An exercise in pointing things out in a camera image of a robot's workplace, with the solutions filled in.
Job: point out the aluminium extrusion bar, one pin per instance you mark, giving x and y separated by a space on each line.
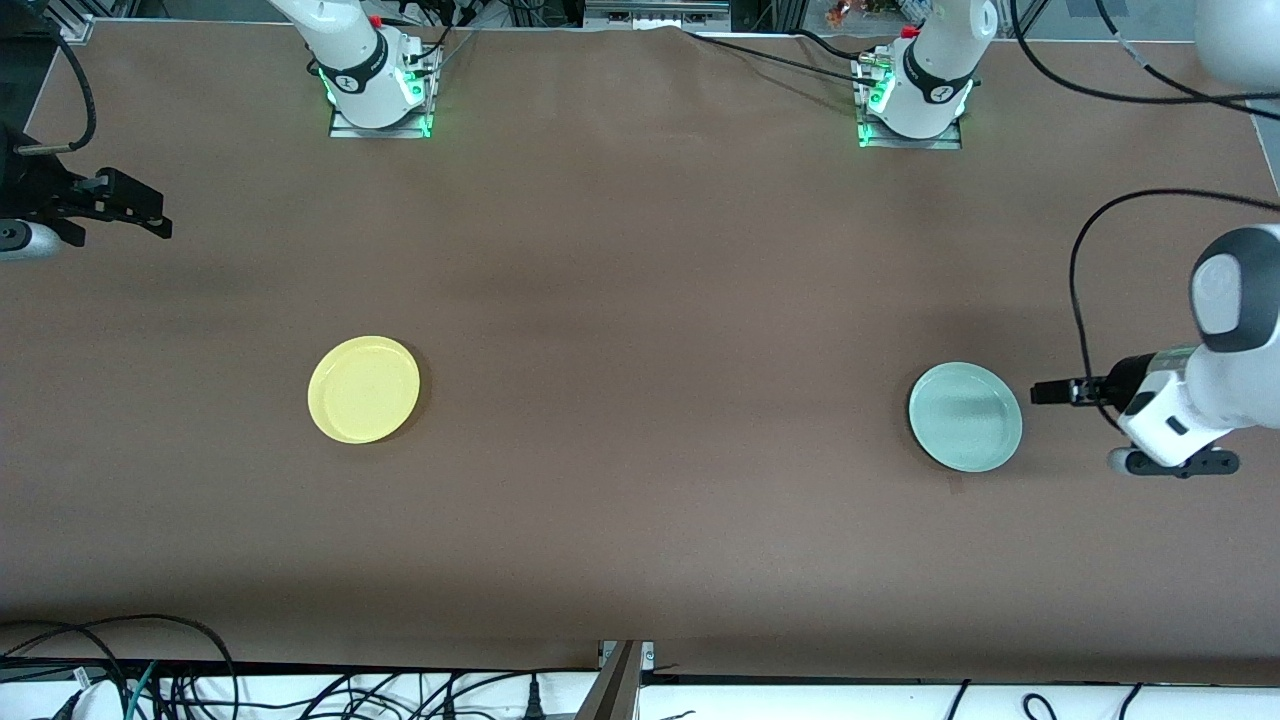
655 14

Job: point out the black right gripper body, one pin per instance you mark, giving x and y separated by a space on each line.
32 188

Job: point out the pale green round plate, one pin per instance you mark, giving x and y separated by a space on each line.
965 417

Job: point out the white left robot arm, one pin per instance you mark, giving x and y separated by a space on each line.
1240 380

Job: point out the aluminium frame post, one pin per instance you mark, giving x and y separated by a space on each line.
615 690

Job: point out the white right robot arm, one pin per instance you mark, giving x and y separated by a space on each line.
355 70

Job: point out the yellow round plate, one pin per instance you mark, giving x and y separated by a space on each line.
363 390

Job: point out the orange background object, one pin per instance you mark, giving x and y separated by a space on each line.
845 12

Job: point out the aluminium frame bracket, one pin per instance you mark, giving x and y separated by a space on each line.
70 25

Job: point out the white lower shelf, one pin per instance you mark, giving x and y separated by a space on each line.
800 705

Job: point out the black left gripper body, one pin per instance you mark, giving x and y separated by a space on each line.
1127 381

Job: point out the brown table cover sheet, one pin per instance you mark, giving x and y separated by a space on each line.
640 250

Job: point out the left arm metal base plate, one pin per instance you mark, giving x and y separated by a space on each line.
940 144

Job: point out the black power plug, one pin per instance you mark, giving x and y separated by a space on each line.
534 700

